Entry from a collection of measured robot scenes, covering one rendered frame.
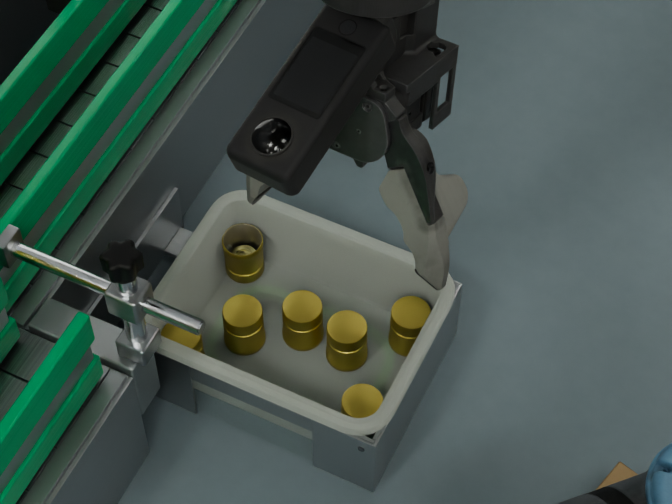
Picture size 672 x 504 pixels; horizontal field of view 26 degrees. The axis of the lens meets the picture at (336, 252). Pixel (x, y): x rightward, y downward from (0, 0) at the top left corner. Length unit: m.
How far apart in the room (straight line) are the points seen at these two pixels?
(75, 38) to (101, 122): 0.11
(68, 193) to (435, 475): 0.37
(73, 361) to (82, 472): 0.10
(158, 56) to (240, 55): 0.13
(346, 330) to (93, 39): 0.34
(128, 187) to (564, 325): 0.40
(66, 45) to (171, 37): 0.09
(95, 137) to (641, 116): 0.56
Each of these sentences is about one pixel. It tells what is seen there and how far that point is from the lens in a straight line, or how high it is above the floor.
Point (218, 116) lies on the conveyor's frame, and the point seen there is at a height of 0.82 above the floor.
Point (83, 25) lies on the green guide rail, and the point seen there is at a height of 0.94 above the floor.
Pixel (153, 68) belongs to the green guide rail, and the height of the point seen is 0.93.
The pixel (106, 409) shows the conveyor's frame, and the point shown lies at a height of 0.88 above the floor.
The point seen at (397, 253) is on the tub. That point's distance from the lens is 1.21.
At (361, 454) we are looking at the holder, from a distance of 1.15.
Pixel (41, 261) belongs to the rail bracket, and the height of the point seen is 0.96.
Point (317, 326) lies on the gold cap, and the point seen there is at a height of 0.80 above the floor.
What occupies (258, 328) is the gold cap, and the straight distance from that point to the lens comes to 1.22.
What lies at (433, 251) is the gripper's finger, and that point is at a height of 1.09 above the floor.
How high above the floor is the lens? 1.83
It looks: 55 degrees down
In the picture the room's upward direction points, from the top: straight up
